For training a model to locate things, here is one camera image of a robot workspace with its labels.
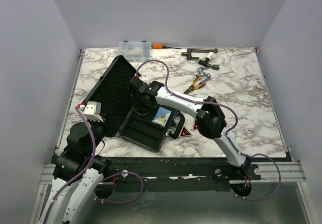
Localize clear plastic screw box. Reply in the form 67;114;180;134
118;41;151;61

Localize orange handle screwdriver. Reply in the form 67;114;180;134
151;43;181;49

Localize blue playing card deck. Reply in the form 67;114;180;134
152;107;172;127

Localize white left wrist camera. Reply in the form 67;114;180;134
79;101;104;122

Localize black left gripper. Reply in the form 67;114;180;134
86;112;122;157

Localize black T-handle tool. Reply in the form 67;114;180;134
198;58;220;70

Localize red triangle all-in button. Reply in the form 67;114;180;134
192;120;198;131
179;126;192;138

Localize black foam lined carry case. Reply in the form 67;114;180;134
83;55;185;152

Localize black metal puller tool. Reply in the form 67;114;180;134
181;48;218;60

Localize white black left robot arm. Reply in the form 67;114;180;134
39;116;121;223

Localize white cylinder connector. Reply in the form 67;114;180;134
206;52;215;60

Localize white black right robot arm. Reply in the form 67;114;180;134
128;77;251;180

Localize aluminium rail frame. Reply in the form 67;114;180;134
40;161;306;184

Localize yellow black pliers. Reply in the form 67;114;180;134
183;76;211;94

